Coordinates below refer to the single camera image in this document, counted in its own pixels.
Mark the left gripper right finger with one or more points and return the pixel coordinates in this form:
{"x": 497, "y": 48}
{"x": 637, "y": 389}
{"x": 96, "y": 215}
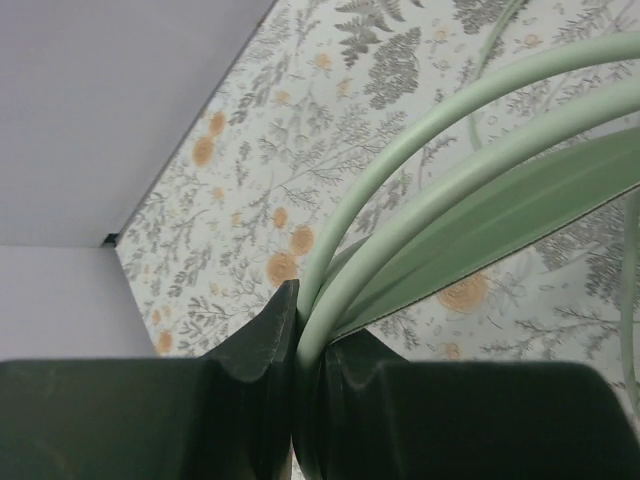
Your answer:
{"x": 377, "y": 415}

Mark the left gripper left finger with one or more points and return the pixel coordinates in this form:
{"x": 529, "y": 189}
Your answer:
{"x": 222, "y": 415}

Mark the mint green headphones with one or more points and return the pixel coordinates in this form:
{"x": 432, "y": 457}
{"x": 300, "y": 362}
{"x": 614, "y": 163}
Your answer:
{"x": 512, "y": 83}

